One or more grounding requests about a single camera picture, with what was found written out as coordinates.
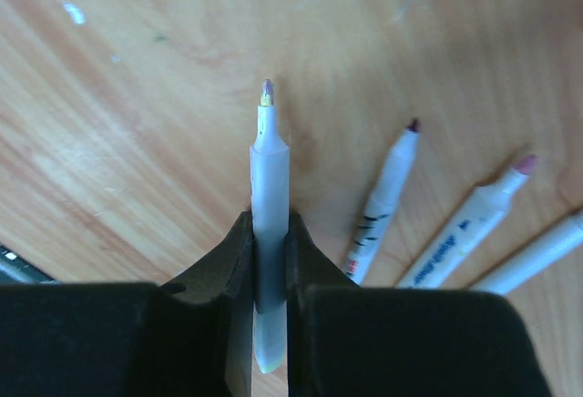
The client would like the pink marker pen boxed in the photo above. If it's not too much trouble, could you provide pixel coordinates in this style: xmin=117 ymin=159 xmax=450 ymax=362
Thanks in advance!
xmin=396 ymin=154 xmax=537 ymax=289

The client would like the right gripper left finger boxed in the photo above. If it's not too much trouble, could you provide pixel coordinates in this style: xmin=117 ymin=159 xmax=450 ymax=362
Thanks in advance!
xmin=1 ymin=212 xmax=253 ymax=396

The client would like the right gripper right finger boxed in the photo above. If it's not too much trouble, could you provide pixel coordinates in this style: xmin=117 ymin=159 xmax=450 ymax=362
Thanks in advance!
xmin=286 ymin=213 xmax=551 ymax=396

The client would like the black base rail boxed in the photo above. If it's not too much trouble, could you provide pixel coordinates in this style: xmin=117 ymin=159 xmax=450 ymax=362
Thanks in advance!
xmin=0 ymin=245 xmax=58 ymax=284

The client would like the magenta cap marker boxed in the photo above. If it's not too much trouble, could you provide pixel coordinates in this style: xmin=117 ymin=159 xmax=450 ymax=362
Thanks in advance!
xmin=343 ymin=117 xmax=419 ymax=285

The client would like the white slim marker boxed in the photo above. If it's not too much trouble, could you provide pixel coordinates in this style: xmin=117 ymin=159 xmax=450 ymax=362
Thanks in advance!
xmin=250 ymin=79 xmax=290 ymax=374

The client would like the black marker pen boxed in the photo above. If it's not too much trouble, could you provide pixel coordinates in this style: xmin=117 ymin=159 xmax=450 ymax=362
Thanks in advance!
xmin=470 ymin=210 xmax=582 ymax=296

